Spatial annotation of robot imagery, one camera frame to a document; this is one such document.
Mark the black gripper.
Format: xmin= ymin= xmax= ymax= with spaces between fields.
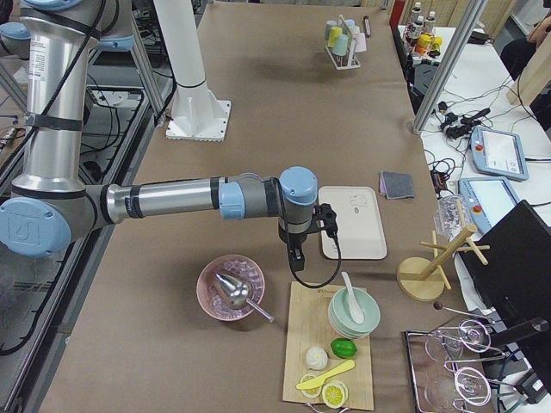
xmin=278 ymin=218 xmax=308 ymax=271

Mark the cream rabbit tray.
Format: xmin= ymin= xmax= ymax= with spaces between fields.
xmin=319 ymin=186 xmax=387 ymax=260

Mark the green cup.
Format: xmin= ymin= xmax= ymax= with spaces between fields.
xmin=332 ymin=34 xmax=349 ymax=58

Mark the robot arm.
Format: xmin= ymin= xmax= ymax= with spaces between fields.
xmin=1 ymin=1 xmax=321 ymax=271

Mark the pink cup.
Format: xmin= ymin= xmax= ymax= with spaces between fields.
xmin=355 ymin=33 xmax=367 ymax=53

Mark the yellow cup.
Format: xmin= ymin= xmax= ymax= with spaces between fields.
xmin=327 ymin=26 xmax=343 ymax=48

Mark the white cup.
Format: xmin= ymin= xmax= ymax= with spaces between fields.
xmin=348 ymin=26 xmax=361 ymax=37

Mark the grey cup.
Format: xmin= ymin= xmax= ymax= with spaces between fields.
xmin=325 ymin=20 xmax=337 ymax=39

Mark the wooden cutting board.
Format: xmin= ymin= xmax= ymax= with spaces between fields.
xmin=282 ymin=281 xmax=375 ymax=410

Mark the metal ice scoop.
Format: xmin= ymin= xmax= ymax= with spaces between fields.
xmin=213 ymin=271 xmax=274 ymax=323

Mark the pink bowl with ice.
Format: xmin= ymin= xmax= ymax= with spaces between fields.
xmin=196 ymin=255 xmax=265 ymax=321

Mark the stack of green bowls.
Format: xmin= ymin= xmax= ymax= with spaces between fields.
xmin=327 ymin=287 xmax=381 ymax=340

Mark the white ceramic spoon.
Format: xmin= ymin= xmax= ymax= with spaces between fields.
xmin=341 ymin=271 xmax=365 ymax=324

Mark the green lime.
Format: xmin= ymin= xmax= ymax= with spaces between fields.
xmin=330 ymin=337 xmax=357 ymax=359

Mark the white steamed bun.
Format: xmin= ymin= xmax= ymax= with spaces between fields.
xmin=305 ymin=346 xmax=329 ymax=371

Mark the grey folded cloth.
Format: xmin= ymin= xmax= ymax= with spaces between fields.
xmin=379 ymin=171 xmax=415 ymax=200

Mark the yellow plastic knife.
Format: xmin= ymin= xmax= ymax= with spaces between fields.
xmin=295 ymin=360 xmax=356 ymax=391

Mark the wooden mug tree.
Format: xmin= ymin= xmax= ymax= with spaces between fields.
xmin=397 ymin=222 xmax=491 ymax=302

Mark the lemon slice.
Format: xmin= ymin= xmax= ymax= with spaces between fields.
xmin=300 ymin=373 xmax=323 ymax=399

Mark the lemon half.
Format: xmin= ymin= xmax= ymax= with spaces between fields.
xmin=321 ymin=380 xmax=349 ymax=409

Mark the clear glass mug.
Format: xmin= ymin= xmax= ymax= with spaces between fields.
xmin=434 ymin=194 xmax=472 ymax=239

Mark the lower teach pendant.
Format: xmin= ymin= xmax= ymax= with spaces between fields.
xmin=458 ymin=176 xmax=520 ymax=235

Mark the teach pendant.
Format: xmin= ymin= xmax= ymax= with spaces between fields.
xmin=458 ymin=176 xmax=520 ymax=235
xmin=470 ymin=126 xmax=529 ymax=182

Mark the black monitor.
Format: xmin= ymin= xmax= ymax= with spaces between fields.
xmin=462 ymin=199 xmax=551 ymax=345

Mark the upper teach pendant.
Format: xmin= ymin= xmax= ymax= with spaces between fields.
xmin=470 ymin=126 xmax=529 ymax=182

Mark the metal rod black tip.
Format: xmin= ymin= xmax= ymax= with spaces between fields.
xmin=363 ymin=15 xmax=372 ymax=38

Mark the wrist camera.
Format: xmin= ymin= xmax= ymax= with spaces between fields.
xmin=313 ymin=203 xmax=338 ymax=239

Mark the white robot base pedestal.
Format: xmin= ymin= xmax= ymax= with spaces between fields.
xmin=154 ymin=1 xmax=232 ymax=142

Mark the wire wine glass rack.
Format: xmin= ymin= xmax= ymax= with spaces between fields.
xmin=404 ymin=311 xmax=526 ymax=412

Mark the white wire cup rack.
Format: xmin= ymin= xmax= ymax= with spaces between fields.
xmin=325 ymin=15 xmax=361 ymax=71

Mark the aluminium frame post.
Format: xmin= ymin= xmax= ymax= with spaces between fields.
xmin=411 ymin=0 xmax=487 ymax=135

